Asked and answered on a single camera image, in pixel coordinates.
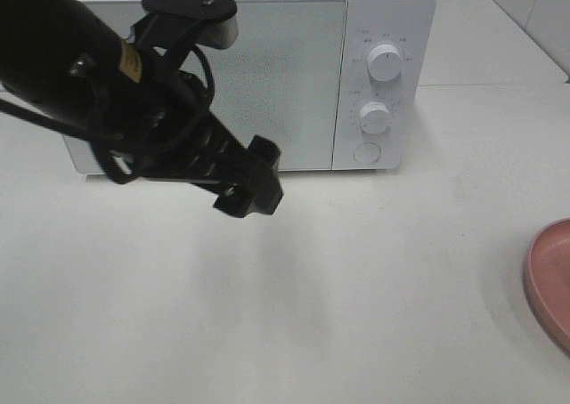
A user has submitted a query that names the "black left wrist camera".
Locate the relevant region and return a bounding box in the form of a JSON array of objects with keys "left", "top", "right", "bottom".
[{"left": 132, "top": 0, "right": 239, "bottom": 71}]

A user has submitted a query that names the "round white door button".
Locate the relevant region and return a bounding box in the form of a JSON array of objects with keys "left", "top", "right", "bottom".
[{"left": 354, "top": 142, "right": 381, "bottom": 165}]

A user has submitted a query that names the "white microwave oven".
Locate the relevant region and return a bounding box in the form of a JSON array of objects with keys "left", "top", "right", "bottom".
[{"left": 80, "top": 0, "right": 436, "bottom": 171}]

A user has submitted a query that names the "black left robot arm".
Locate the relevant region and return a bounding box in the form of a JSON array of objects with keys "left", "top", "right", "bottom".
[{"left": 1, "top": 0, "right": 283, "bottom": 218}]

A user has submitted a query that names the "white microwave knob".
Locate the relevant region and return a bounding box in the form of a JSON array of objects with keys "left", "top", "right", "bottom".
[
  {"left": 358, "top": 101, "right": 392, "bottom": 134},
  {"left": 366, "top": 42, "right": 403, "bottom": 83}
]

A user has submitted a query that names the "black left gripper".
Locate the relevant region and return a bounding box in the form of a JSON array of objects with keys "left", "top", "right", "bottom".
[{"left": 91, "top": 56, "right": 283, "bottom": 218}]

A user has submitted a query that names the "pink plate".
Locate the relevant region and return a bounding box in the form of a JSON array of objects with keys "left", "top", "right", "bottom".
[{"left": 523, "top": 218, "right": 569, "bottom": 354}]

